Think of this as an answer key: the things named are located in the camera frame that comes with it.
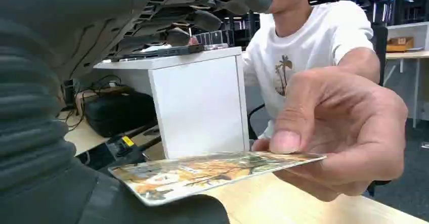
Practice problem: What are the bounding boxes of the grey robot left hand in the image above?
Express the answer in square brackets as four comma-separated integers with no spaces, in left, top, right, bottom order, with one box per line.
[0,0,273,224]

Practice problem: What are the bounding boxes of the person's left hand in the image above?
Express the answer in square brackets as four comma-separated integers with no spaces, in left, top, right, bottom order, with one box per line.
[251,66,409,203]

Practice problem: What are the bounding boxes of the printed picture card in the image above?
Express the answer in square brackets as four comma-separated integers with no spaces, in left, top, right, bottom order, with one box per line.
[108,151,327,207]

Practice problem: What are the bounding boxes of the pale background desk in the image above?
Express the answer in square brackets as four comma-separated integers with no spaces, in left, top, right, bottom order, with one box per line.
[383,50,429,129]

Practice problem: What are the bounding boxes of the flat black device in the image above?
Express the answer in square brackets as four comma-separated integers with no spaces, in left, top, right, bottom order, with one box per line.
[112,43,205,63]

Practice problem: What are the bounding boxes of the person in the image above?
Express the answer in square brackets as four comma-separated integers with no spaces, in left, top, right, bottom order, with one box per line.
[241,0,381,140]

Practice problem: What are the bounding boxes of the cardboard box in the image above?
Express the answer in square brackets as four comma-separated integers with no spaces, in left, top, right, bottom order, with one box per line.
[386,36,415,53]

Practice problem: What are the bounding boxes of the black bag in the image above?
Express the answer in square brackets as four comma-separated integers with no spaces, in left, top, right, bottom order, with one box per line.
[83,91,158,138]

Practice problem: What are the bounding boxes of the white partition panel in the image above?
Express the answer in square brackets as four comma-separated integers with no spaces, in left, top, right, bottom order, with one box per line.
[386,21,429,52]

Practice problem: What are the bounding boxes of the robot left arm ribbed sleeve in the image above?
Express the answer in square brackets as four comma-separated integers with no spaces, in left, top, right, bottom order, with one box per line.
[0,18,78,196]

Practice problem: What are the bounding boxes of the black device with yellow label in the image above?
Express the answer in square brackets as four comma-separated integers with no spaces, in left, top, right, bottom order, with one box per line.
[105,135,162,164]

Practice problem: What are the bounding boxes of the white cabinet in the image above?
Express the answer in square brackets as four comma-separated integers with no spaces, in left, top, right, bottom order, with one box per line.
[94,47,251,160]

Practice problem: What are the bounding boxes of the black cables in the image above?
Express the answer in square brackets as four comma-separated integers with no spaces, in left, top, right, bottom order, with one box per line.
[62,74,122,131]

